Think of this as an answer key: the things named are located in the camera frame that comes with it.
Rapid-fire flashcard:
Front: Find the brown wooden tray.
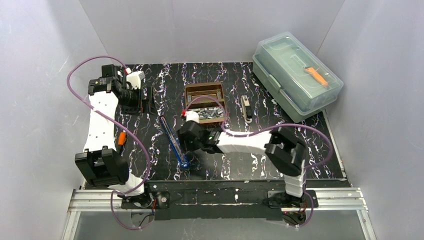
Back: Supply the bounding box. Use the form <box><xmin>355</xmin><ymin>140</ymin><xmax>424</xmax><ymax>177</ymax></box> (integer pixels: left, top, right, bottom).
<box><xmin>184</xmin><ymin>81</ymin><xmax>227</xmax><ymax>127</ymax></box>

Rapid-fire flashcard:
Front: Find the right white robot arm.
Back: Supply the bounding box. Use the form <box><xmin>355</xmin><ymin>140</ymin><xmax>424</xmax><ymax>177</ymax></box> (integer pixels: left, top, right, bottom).
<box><xmin>176</xmin><ymin>120</ymin><xmax>307</xmax><ymax>209</ymax></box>

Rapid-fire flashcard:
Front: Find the clear plastic storage box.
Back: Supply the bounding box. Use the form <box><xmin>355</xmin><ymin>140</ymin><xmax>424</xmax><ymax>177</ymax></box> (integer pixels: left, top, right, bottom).
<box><xmin>252</xmin><ymin>32</ymin><xmax>344</xmax><ymax>123</ymax></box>

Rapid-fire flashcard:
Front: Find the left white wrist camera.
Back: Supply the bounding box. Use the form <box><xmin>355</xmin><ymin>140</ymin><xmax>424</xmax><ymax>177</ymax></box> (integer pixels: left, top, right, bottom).
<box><xmin>126</xmin><ymin>71</ymin><xmax>146</xmax><ymax>90</ymax></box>

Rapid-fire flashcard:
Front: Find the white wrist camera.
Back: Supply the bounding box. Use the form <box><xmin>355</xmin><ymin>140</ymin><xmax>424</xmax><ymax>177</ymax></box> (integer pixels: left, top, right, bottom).
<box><xmin>126</xmin><ymin>71</ymin><xmax>146</xmax><ymax>90</ymax></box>
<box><xmin>181</xmin><ymin>110</ymin><xmax>200</xmax><ymax>124</ymax></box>

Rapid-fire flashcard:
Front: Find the pile of staple strips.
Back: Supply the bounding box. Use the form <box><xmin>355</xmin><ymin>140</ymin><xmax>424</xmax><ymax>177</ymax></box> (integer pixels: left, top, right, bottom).
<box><xmin>189</xmin><ymin>107</ymin><xmax>224</xmax><ymax>120</ymax></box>

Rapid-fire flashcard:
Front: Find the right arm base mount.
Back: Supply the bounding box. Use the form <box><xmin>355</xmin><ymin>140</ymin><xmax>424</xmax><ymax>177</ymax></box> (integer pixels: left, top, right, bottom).
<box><xmin>262</xmin><ymin>190</ymin><xmax>319</xmax><ymax>231</ymax></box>

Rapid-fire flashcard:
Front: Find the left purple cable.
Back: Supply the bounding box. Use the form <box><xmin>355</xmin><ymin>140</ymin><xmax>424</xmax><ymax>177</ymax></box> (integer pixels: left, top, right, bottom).
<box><xmin>66</xmin><ymin>55</ymin><xmax>153</xmax><ymax>231</ymax></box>

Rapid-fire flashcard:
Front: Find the orange handled tool in box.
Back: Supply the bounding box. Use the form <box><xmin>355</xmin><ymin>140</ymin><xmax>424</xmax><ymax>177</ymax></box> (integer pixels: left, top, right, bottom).
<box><xmin>304</xmin><ymin>66</ymin><xmax>329</xmax><ymax>88</ymax></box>

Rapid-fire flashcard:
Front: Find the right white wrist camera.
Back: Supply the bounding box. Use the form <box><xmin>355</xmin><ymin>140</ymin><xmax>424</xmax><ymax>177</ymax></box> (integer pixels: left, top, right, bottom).
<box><xmin>181</xmin><ymin>110</ymin><xmax>200</xmax><ymax>124</ymax></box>

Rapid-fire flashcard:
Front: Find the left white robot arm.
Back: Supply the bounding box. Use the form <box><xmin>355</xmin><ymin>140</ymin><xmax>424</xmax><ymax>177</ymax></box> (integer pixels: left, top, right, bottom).
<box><xmin>75</xmin><ymin>64</ymin><xmax>154</xmax><ymax>197</ymax></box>

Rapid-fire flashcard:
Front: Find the black marbled mat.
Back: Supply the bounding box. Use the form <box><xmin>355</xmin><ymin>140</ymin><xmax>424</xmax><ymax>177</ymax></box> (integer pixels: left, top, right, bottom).
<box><xmin>99</xmin><ymin>61</ymin><xmax>339</xmax><ymax>182</ymax></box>

